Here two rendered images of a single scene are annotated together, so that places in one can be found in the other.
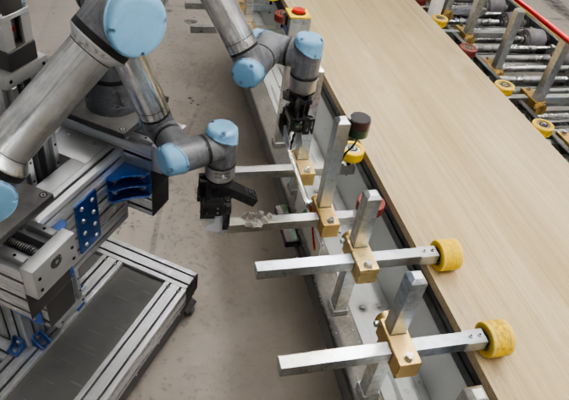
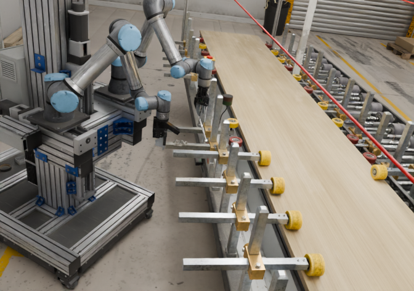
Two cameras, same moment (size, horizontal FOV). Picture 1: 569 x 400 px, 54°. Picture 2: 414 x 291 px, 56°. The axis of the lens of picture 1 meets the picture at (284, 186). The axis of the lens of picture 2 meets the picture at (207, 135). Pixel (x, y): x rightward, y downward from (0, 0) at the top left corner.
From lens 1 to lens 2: 92 cm
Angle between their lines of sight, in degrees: 14
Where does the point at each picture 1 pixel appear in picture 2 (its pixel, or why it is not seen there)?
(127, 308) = (116, 204)
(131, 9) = (128, 32)
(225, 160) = (164, 107)
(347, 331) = (218, 196)
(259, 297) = not seen: hidden behind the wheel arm
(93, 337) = (97, 214)
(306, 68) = (204, 73)
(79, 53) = (108, 48)
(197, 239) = (158, 185)
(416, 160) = (263, 128)
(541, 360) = (300, 198)
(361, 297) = not seen: hidden behind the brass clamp
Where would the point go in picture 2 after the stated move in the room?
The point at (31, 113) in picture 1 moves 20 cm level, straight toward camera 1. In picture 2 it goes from (88, 69) to (91, 85)
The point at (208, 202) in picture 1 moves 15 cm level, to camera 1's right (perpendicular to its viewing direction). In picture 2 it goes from (156, 129) to (182, 134)
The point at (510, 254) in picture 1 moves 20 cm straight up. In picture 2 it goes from (299, 164) to (308, 132)
